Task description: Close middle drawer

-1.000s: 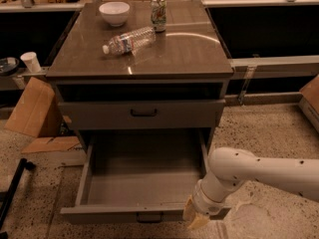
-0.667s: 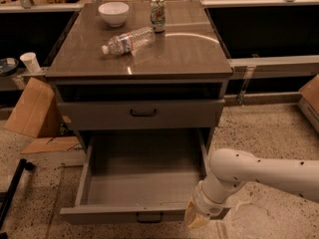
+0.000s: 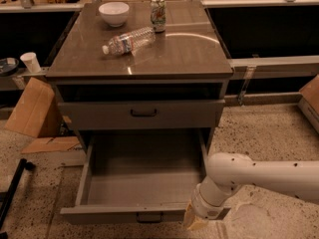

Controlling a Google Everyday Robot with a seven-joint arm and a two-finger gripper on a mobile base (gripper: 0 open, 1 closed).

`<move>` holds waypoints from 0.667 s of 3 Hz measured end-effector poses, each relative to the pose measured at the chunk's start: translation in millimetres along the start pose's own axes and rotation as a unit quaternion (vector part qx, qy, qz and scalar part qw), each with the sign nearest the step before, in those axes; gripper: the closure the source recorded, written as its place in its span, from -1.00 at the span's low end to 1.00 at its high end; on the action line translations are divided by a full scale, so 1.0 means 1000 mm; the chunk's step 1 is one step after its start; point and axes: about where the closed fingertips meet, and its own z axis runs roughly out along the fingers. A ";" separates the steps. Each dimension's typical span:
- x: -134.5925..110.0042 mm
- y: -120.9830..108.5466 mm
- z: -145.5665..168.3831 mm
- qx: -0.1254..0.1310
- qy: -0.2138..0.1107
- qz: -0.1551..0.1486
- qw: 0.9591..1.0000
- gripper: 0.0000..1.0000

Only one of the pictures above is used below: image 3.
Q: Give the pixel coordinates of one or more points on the dark round dish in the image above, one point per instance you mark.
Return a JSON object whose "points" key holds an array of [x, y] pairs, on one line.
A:
{"points": [[8, 66]]}

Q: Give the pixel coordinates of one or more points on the white ceramic bowl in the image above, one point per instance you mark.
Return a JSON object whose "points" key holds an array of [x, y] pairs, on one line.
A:
{"points": [[115, 14]]}

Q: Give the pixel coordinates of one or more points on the grey drawer cabinet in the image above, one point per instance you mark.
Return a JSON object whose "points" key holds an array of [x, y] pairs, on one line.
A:
{"points": [[184, 63]]}

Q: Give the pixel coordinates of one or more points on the green white soda can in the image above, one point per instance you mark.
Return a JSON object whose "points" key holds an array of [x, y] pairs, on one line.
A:
{"points": [[158, 15]]}

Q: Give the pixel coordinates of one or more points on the black metal stand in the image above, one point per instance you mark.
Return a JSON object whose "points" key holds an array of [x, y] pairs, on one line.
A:
{"points": [[7, 196]]}

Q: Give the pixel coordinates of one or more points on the cardboard box at right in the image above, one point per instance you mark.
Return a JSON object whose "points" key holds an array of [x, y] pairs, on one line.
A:
{"points": [[309, 102]]}

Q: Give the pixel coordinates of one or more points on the white paper cup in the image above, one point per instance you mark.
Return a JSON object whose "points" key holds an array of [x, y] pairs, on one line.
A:
{"points": [[31, 62]]}

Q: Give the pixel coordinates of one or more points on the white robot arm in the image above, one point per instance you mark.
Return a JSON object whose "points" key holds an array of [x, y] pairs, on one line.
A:
{"points": [[226, 173]]}

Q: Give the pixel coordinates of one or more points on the flat cardboard piece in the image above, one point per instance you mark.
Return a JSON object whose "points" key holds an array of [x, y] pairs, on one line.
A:
{"points": [[51, 144]]}

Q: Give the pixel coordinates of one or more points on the clear plastic water bottle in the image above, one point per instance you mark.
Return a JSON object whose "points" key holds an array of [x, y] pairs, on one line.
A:
{"points": [[130, 42]]}

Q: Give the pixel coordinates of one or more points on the grey drawer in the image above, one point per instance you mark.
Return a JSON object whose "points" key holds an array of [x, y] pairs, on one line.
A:
{"points": [[141, 115], [143, 176]]}

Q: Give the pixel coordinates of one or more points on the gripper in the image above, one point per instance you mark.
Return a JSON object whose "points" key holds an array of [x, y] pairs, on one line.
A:
{"points": [[204, 205]]}

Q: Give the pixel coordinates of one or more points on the grey top drawer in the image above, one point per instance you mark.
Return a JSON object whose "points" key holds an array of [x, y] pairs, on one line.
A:
{"points": [[141, 115]]}

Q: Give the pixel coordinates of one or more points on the upright brown cardboard box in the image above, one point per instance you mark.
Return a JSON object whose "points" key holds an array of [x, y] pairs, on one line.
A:
{"points": [[36, 113]]}

